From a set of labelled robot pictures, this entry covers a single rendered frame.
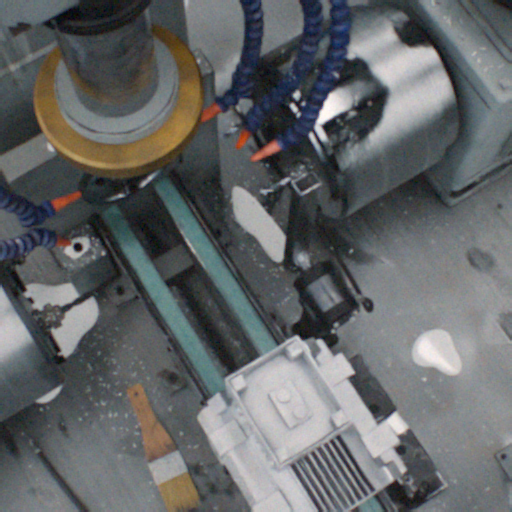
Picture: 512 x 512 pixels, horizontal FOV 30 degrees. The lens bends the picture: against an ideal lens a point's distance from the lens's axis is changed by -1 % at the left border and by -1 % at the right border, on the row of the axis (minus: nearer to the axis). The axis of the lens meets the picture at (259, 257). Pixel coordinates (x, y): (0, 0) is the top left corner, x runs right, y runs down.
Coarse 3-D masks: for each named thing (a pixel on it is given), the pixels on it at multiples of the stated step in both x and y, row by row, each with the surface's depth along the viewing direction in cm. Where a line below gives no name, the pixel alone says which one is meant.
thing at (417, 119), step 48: (288, 48) 125; (384, 48) 121; (432, 48) 123; (336, 96) 119; (384, 96) 120; (432, 96) 122; (336, 144) 119; (384, 144) 122; (432, 144) 126; (336, 192) 125; (384, 192) 130
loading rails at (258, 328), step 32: (160, 192) 141; (96, 224) 138; (192, 224) 140; (128, 256) 138; (160, 256) 146; (192, 256) 143; (224, 256) 137; (128, 288) 147; (160, 288) 136; (224, 288) 137; (160, 320) 134; (256, 320) 135; (192, 352) 134; (256, 352) 135; (192, 384) 133; (224, 384) 132; (224, 480) 138
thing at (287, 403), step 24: (264, 360) 111; (288, 360) 113; (312, 360) 110; (264, 384) 112; (288, 384) 111; (312, 384) 112; (240, 408) 111; (264, 408) 111; (288, 408) 110; (312, 408) 112; (336, 408) 111; (264, 432) 111; (288, 432) 111; (312, 432) 111; (336, 432) 108; (288, 456) 107
